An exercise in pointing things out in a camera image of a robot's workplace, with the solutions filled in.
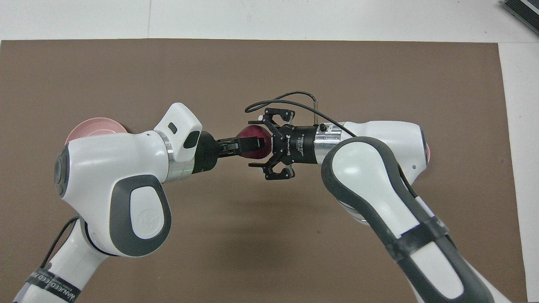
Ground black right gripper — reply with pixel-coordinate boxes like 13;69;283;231
248;108;318;181

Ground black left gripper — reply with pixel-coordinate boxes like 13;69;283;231
193;131;267;173

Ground dark red apple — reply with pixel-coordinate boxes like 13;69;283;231
236;125;272;160

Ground pink plate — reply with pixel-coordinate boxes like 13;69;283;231
66;117;128;144

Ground brown table mat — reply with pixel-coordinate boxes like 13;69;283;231
0;39;529;303

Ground dark ribbed device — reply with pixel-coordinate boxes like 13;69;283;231
499;0;539;36

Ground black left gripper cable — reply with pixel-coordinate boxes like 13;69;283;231
42;215;80;270

